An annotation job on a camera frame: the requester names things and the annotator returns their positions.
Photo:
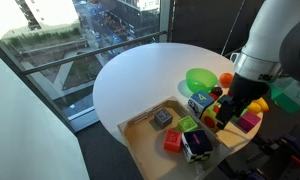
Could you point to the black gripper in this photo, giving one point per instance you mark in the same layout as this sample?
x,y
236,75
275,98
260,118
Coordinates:
x,y
248,88

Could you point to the zebra picture soft block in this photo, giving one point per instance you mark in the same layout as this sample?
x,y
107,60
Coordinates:
x,y
196,143

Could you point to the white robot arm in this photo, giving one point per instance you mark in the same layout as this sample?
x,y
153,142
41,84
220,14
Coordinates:
x,y
273,30

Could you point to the green small block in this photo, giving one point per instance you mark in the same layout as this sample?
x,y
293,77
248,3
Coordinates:
x,y
244,114

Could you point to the blue small block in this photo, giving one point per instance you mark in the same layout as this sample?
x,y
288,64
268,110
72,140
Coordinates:
x,y
224,98

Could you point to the magenta small block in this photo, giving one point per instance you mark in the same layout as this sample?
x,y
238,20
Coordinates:
x,y
248,121

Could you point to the yellow-green picture soft block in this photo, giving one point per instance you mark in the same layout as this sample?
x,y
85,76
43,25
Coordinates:
x,y
208,120

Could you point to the blue number four soft block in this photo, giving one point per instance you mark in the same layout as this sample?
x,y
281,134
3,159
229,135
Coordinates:
x,y
200,100

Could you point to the lime green block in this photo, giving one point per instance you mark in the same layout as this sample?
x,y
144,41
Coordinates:
x,y
187,124

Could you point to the orange-red block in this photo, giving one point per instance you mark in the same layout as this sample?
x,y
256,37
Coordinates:
x,y
172,140

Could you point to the grey block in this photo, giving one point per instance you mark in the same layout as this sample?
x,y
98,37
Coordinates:
x,y
163,117

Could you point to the wooden tray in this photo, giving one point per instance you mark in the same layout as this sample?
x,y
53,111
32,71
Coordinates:
x,y
146,146

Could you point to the dark purple plum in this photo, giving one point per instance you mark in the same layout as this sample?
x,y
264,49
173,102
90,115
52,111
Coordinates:
x,y
217,91

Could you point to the orange fruit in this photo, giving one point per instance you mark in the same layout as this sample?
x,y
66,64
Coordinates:
x,y
226,80

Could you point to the yellow banana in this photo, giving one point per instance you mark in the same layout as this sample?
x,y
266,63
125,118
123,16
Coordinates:
x,y
263,104

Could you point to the green plastic bowl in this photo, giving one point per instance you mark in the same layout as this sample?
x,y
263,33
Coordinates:
x,y
201,80

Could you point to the teal green box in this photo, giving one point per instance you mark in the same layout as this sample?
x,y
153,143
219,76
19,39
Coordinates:
x,y
288,98

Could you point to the black orange bar clamp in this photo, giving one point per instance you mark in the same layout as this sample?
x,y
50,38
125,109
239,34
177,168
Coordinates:
x,y
290,146

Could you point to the grey window mullion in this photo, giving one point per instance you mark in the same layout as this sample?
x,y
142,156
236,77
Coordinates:
x,y
166,16

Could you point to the grey window railing bar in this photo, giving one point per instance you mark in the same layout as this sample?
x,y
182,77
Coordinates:
x,y
90,52

